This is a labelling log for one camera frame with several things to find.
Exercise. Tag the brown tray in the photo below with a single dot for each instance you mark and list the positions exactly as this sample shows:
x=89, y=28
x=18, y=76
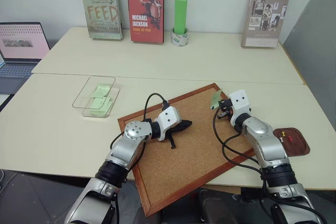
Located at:
x=298, y=145

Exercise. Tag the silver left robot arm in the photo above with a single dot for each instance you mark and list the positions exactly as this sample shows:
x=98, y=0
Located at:
x=136, y=132

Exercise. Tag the grey partition panel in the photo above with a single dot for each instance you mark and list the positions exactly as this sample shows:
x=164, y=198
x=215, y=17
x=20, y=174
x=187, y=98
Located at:
x=312, y=30

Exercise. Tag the clear tape roll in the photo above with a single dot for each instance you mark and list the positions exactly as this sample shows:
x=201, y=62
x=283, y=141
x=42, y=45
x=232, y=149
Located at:
x=179, y=39

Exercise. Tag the clear plastic box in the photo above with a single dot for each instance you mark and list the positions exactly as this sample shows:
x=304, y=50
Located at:
x=89, y=103

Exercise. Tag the wood-framed cork board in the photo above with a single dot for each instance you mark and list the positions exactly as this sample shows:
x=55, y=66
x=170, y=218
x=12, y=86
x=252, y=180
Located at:
x=183, y=161

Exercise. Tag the green sticky note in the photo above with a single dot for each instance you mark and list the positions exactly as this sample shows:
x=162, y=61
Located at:
x=101, y=90
x=101, y=102
x=215, y=99
x=98, y=112

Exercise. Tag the green rectangular block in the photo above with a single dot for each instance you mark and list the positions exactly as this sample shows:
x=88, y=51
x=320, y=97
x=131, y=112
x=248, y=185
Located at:
x=181, y=14

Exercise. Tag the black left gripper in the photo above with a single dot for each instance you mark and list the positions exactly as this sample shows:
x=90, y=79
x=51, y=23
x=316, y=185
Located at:
x=177, y=127

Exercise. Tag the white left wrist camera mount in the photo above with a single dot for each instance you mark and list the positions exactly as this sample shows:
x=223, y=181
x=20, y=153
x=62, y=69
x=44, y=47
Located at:
x=169, y=116

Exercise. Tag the white pushpin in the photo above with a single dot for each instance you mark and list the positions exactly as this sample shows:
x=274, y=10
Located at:
x=281, y=138

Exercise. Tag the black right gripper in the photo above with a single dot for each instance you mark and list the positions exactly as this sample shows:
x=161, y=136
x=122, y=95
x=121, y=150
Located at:
x=226, y=105

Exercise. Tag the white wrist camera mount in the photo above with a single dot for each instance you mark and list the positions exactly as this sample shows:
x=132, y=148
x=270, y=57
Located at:
x=240, y=100
x=169, y=116

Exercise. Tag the beige HOMEE book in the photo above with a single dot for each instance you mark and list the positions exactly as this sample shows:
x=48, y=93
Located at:
x=267, y=16

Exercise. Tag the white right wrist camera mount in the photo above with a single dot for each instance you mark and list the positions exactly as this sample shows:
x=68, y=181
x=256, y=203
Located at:
x=240, y=100

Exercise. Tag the red Michael Jackson book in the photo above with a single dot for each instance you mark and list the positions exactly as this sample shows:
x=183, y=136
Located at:
x=145, y=9

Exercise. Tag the dark rounded shape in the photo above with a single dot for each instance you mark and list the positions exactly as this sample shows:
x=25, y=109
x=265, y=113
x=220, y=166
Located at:
x=218, y=205

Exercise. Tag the grey FEED book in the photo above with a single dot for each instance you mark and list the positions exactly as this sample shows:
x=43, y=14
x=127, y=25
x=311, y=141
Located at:
x=102, y=11

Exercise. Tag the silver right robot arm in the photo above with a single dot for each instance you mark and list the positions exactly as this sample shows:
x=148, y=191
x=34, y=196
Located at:
x=265, y=140

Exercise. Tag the open laptop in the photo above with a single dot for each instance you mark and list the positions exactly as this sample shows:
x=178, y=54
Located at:
x=21, y=43

